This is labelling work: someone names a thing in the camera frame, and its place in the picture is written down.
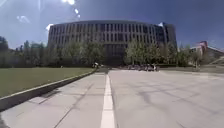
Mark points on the large dark grey building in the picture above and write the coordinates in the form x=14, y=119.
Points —
x=113, y=33

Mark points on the trees before large building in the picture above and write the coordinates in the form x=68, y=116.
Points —
x=80, y=53

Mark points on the row of parked vehicles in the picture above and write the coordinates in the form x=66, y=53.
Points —
x=146, y=67

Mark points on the grey concrete slab plaza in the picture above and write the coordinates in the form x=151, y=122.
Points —
x=160, y=100

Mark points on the green grass lawn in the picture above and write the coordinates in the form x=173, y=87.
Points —
x=33, y=78

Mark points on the red roofed building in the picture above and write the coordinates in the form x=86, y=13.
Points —
x=210, y=51

